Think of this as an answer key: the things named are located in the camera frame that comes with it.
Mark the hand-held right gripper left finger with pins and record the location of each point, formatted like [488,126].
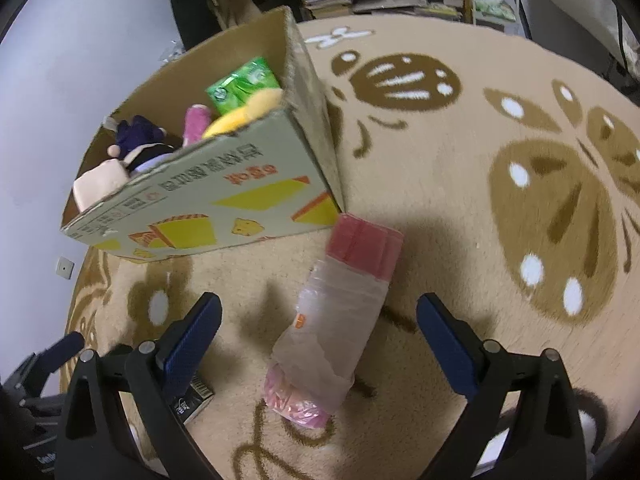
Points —
[192,345]

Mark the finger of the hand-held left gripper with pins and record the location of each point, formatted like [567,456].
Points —
[65,349]
[30,372]

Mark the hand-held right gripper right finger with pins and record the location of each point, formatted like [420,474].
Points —
[447,345]

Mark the pink-capped plastic bottle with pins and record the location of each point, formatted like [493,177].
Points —
[335,310]

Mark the cardboard box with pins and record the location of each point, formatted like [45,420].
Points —
[240,185]

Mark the purple haired plush doll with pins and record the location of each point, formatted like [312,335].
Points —
[142,135]

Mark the pink bear plush toy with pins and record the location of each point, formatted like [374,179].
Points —
[195,122]

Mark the yellow plush toy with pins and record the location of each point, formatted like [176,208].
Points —
[250,107]

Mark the green tissue pack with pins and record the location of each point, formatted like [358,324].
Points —
[240,85]

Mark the small black box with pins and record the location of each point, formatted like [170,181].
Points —
[192,402]

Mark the beige flower print blanket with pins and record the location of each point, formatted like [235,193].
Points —
[440,185]

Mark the brown white fluffy cloth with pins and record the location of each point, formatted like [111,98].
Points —
[590,420]

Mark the clear plastic wrap bundle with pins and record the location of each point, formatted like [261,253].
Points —
[172,51]

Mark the black hanging coat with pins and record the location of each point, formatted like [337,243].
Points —
[185,5]

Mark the pale green packets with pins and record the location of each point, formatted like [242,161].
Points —
[492,2]

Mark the pile of magazines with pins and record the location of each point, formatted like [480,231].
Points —
[405,0]

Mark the stack of books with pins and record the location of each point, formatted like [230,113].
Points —
[327,5]

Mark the white duvet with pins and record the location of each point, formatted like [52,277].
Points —
[585,5]

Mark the white wall socket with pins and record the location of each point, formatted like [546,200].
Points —
[65,267]

